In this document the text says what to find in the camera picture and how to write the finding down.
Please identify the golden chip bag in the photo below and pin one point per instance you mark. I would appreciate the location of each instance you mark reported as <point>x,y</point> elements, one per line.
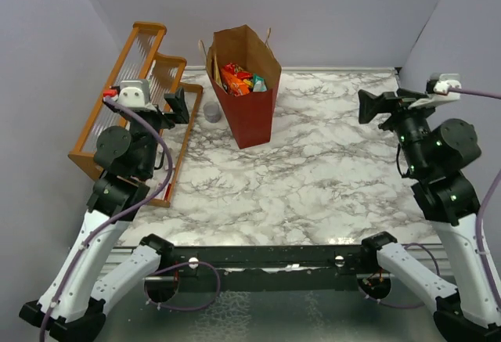
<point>216,71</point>

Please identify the orange Fox's candy bag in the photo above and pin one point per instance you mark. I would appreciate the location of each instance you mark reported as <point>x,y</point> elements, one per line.
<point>233,85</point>

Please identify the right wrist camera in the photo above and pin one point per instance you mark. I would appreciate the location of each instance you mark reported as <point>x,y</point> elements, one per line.
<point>439,91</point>

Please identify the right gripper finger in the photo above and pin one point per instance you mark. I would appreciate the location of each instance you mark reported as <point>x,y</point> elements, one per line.
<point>368,97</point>
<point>368,109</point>

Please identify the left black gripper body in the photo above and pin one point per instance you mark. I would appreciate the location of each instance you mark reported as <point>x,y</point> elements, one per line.
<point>157,120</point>

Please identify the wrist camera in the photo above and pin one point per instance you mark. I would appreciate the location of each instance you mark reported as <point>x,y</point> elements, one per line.
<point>133,94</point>
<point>439,91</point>

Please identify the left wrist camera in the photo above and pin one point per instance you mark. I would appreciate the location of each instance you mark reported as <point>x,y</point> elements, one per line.
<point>133,94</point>

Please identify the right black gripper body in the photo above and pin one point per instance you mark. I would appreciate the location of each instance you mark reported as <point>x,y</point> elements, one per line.
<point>404,114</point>

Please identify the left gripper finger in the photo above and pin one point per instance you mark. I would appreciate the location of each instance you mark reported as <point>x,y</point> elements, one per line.
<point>181,109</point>
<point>170,100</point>

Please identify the red Doritos chip bag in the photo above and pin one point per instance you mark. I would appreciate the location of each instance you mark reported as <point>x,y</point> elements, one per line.
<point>238,71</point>

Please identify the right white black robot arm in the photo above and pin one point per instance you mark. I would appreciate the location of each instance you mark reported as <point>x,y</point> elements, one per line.
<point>469,308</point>

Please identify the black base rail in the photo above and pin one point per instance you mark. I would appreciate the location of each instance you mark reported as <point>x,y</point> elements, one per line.
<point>264,268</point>

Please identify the small clear plastic cup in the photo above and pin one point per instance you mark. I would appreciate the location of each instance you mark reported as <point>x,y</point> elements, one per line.
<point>212,112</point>

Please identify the orange wooden tiered rack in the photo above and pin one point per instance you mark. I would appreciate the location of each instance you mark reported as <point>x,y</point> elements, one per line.
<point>117,148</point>

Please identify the red brown paper bag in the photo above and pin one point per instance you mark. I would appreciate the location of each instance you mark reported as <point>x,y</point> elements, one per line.
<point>249,116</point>

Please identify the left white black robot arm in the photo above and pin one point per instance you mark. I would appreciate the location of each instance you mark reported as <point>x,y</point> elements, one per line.
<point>77,303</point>

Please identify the teal snack packet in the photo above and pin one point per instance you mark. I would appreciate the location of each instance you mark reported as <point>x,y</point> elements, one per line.
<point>259,84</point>

